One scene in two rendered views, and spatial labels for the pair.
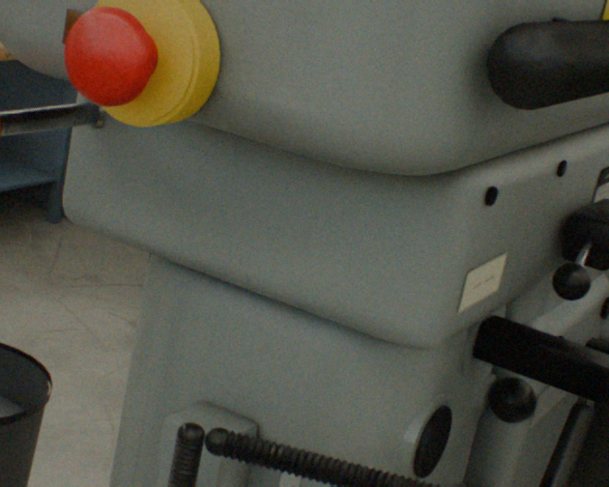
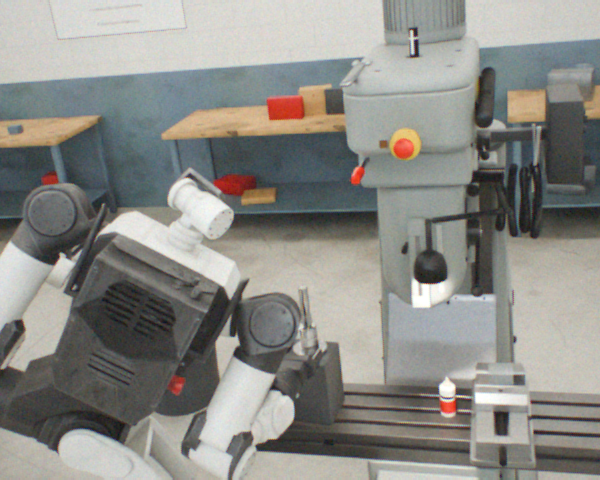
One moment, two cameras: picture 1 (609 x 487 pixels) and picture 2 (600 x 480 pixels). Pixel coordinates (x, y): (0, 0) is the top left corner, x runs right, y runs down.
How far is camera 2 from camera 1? 1.05 m
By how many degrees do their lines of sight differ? 10
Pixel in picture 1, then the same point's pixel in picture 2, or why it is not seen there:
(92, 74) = (403, 153)
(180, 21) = (413, 136)
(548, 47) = (487, 115)
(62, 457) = not seen: hidden behind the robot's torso
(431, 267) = (465, 165)
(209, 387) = (410, 214)
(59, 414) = not seen: hidden behind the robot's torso
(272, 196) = (421, 163)
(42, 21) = (372, 145)
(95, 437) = not seen: hidden behind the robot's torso
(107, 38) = (405, 145)
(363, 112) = (455, 140)
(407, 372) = (458, 191)
